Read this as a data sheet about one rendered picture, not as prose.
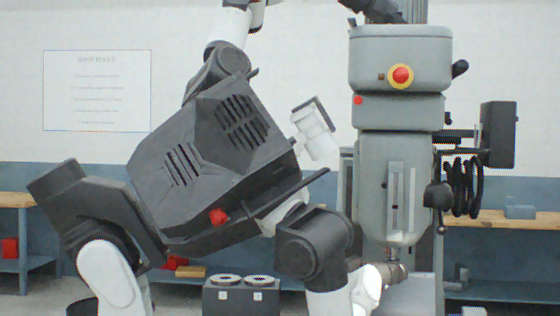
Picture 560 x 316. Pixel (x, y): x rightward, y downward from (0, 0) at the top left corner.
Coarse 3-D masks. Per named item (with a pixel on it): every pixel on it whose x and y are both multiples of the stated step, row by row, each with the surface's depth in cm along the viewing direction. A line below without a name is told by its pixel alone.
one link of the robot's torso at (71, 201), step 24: (72, 168) 121; (48, 192) 119; (72, 192) 119; (96, 192) 119; (120, 192) 120; (48, 216) 121; (72, 216) 119; (96, 216) 119; (120, 216) 120; (144, 240) 121; (144, 264) 127
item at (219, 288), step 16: (208, 288) 174; (224, 288) 174; (240, 288) 174; (256, 288) 174; (272, 288) 174; (208, 304) 174; (224, 304) 174; (240, 304) 174; (256, 304) 174; (272, 304) 174
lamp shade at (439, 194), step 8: (432, 184) 146; (440, 184) 145; (424, 192) 147; (432, 192) 145; (440, 192) 144; (448, 192) 145; (424, 200) 147; (432, 200) 145; (440, 200) 144; (448, 200) 144; (440, 208) 144; (448, 208) 145
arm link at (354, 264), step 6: (348, 258) 155; (354, 258) 156; (360, 258) 158; (348, 264) 152; (354, 264) 155; (360, 264) 158; (366, 264) 158; (372, 264) 158; (348, 270) 152; (354, 270) 159; (378, 270) 157; (348, 276) 152; (354, 276) 151; (354, 282) 150
